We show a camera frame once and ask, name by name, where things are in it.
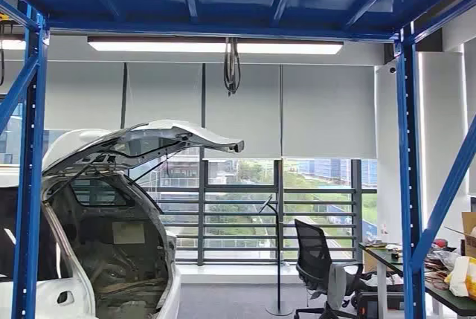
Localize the grey metal window railing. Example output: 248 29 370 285
146 158 379 267

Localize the black mesh office chair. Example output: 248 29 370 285
293 218 367 319

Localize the black equipment case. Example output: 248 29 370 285
355 291 404 319

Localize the hanging black cable loop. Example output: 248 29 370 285
223 36 242 97

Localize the yellow white plastic bag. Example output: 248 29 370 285
444 256 476 299

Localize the black floor lamp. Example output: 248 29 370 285
259 194 295 318

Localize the grey cloth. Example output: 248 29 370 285
326 263 348 312

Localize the long ceiling light strip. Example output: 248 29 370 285
87 36 343 56
0 38 26 52

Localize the grey roller blind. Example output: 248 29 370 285
44 62 125 132
126 62 203 128
205 64 282 160
282 64 377 160

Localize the brown cardboard box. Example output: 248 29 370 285
461 211 476 259

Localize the green top desk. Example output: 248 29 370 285
358 242 476 319

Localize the white car body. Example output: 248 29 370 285
0 119 245 319

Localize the tangle of coloured cables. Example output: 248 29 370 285
424 257 453 291

